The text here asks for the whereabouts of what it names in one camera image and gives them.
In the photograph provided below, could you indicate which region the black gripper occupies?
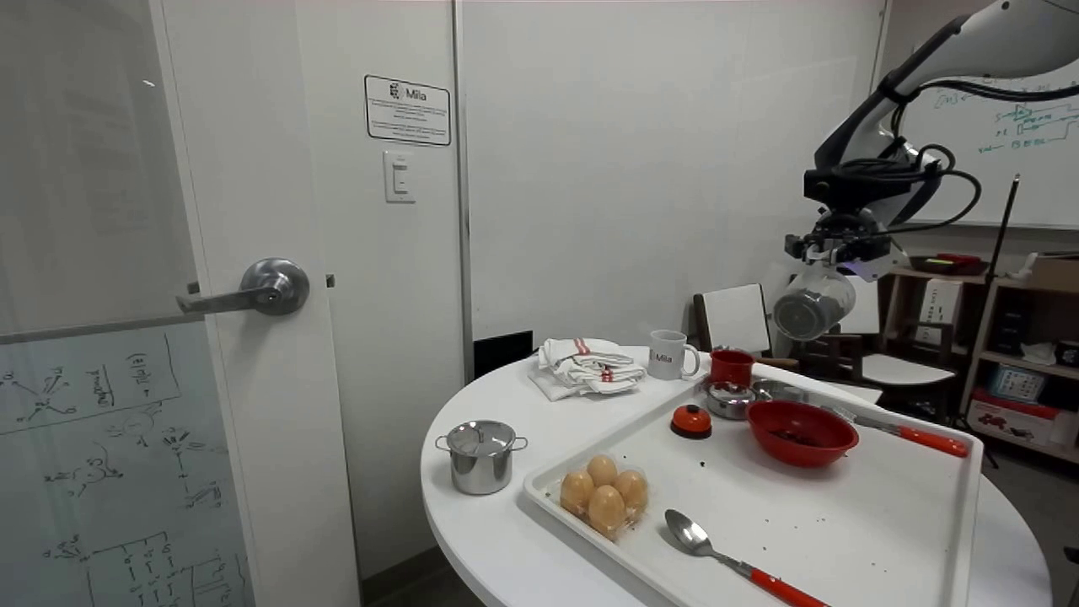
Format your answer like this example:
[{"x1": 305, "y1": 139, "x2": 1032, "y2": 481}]
[{"x1": 783, "y1": 204, "x2": 904, "y2": 283}]

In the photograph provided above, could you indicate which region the red bowl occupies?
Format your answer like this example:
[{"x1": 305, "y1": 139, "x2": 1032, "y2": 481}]
[{"x1": 746, "y1": 396, "x2": 862, "y2": 472}]

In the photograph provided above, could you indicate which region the white flat panel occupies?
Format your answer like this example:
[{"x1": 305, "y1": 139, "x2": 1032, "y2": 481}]
[{"x1": 697, "y1": 278, "x2": 775, "y2": 355}]

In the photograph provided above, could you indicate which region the red flat tray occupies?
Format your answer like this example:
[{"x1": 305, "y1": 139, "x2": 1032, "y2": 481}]
[{"x1": 909, "y1": 249, "x2": 992, "y2": 278}]

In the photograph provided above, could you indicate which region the white low side table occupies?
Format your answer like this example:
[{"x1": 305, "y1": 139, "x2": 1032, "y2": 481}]
[{"x1": 857, "y1": 349, "x2": 960, "y2": 392}]

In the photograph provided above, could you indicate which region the red mug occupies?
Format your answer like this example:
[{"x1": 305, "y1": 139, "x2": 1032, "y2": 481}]
[{"x1": 710, "y1": 346, "x2": 760, "y2": 392}]

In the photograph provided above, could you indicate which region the thin black pole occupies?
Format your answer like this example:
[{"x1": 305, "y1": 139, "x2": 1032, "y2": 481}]
[{"x1": 956, "y1": 170, "x2": 1025, "y2": 418}]

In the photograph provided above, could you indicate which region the steel measuring cup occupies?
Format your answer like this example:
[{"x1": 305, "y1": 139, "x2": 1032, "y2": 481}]
[{"x1": 703, "y1": 378, "x2": 770, "y2": 424}]

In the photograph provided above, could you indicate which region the white mug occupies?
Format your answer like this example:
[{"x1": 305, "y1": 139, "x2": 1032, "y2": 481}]
[{"x1": 644, "y1": 325, "x2": 704, "y2": 385}]

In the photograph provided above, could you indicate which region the wooden shelf unit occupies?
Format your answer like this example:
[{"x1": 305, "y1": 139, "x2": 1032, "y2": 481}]
[{"x1": 880, "y1": 249, "x2": 1079, "y2": 450}]

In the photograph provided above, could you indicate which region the red tomato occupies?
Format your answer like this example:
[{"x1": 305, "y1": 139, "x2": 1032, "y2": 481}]
[{"x1": 668, "y1": 402, "x2": 715, "y2": 440}]

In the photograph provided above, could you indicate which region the brown cardboard box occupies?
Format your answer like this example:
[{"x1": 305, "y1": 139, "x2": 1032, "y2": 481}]
[{"x1": 1015, "y1": 249, "x2": 1079, "y2": 296}]

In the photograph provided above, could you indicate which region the white red storage box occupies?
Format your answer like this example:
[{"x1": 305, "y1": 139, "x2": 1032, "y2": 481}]
[{"x1": 969, "y1": 385, "x2": 1079, "y2": 450}]

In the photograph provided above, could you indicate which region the white plastic tray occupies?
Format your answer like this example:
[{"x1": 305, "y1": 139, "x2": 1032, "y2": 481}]
[{"x1": 517, "y1": 374, "x2": 987, "y2": 607}]

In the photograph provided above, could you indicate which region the white red-striped cloth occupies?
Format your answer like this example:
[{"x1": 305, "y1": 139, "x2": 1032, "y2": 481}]
[{"x1": 531, "y1": 334, "x2": 656, "y2": 404}]

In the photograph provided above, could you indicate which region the tan bread roll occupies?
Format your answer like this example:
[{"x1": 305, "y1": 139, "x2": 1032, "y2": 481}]
[
  {"x1": 585, "y1": 481, "x2": 630, "y2": 544},
  {"x1": 585, "y1": 450, "x2": 623, "y2": 490},
  {"x1": 556, "y1": 468, "x2": 601, "y2": 520},
  {"x1": 613, "y1": 468, "x2": 651, "y2": 521}
]

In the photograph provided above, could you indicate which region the small steel pot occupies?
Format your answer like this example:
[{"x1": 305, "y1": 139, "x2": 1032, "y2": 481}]
[{"x1": 431, "y1": 418, "x2": 534, "y2": 497}]

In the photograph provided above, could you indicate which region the frosted glass door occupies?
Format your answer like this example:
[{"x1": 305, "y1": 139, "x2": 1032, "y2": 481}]
[{"x1": 0, "y1": 0, "x2": 365, "y2": 607}]

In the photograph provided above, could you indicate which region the small whiteboard with drawings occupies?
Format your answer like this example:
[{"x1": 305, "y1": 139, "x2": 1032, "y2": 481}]
[{"x1": 0, "y1": 319, "x2": 258, "y2": 607}]

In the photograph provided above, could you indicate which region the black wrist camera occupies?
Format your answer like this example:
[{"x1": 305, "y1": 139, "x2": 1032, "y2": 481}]
[{"x1": 801, "y1": 159, "x2": 952, "y2": 211}]

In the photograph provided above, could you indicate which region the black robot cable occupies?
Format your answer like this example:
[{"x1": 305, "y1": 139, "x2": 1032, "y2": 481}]
[{"x1": 888, "y1": 78, "x2": 1079, "y2": 231}]

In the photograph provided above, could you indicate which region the red-handled metal utensil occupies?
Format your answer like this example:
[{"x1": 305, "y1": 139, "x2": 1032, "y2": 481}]
[{"x1": 764, "y1": 379, "x2": 975, "y2": 463}]

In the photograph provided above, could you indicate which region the large wall whiteboard with writing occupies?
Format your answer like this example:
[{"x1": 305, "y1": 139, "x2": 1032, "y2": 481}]
[{"x1": 897, "y1": 53, "x2": 1079, "y2": 231}]

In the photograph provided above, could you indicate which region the red-handled metal spoon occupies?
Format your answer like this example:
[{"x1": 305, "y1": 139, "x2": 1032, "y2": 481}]
[{"x1": 657, "y1": 505, "x2": 834, "y2": 607}]

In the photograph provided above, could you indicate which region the white light switch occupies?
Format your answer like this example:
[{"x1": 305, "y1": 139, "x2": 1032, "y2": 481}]
[{"x1": 383, "y1": 149, "x2": 419, "y2": 207}]

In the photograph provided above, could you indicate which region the white printed wall sign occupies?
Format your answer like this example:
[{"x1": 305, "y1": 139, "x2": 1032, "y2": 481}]
[{"x1": 362, "y1": 71, "x2": 456, "y2": 149}]

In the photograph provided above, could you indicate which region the silver door lever handle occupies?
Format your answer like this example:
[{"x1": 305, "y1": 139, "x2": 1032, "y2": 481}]
[{"x1": 177, "y1": 255, "x2": 313, "y2": 319}]

